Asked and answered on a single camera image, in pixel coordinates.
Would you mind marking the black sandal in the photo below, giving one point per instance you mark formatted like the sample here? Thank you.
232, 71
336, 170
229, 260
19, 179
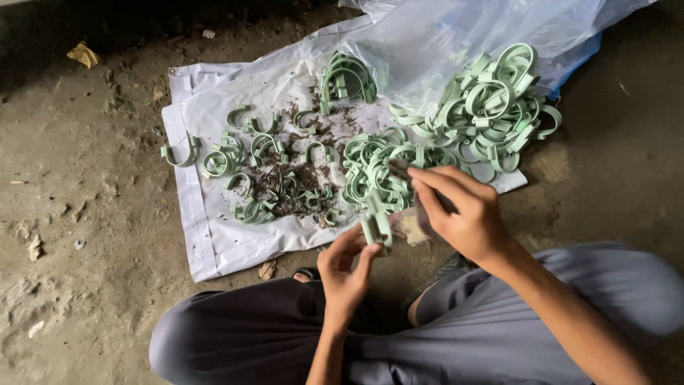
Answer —
309, 271
446, 267

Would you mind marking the pale paper scrap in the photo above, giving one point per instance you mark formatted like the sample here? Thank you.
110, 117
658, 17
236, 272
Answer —
35, 248
36, 329

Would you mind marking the blue plastic bag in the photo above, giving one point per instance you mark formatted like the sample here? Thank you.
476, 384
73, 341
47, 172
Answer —
580, 59

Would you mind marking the small pile of green clips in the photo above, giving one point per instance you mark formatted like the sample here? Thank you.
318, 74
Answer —
374, 166

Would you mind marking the dark trimming blade tool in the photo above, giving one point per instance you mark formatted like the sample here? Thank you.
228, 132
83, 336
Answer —
398, 170

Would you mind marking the white plastic sheet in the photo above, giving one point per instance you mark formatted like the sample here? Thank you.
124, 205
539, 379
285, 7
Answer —
224, 240

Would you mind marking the person's right hand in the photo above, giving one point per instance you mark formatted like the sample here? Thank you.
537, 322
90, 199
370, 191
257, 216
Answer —
473, 222

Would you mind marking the green plastic saddle clip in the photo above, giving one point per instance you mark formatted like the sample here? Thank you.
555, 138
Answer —
378, 227
184, 160

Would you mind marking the scattered loose green clips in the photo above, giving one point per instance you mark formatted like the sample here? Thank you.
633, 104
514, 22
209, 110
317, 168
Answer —
223, 159

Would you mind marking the nested bundle of green clips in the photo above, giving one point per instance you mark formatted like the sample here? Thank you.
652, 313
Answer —
344, 80

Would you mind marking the clear plastic bag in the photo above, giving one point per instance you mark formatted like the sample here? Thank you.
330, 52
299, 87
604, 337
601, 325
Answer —
454, 37

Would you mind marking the person's grey trousers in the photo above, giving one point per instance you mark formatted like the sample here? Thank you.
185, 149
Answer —
465, 342

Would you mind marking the beige crumpled scrap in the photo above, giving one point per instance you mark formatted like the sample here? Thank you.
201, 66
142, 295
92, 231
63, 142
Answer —
412, 230

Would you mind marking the person's left hand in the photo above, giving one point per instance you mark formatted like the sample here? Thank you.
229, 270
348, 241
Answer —
344, 283

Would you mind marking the large heap of green clips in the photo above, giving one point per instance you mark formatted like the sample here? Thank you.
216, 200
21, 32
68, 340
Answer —
489, 115

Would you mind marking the yellow crumpled wrapper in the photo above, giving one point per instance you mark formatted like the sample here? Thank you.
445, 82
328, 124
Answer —
83, 55

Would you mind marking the small white stone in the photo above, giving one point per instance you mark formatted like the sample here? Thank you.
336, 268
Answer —
208, 33

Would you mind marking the dry brown leaf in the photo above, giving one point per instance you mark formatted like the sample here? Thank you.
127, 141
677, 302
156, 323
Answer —
267, 269

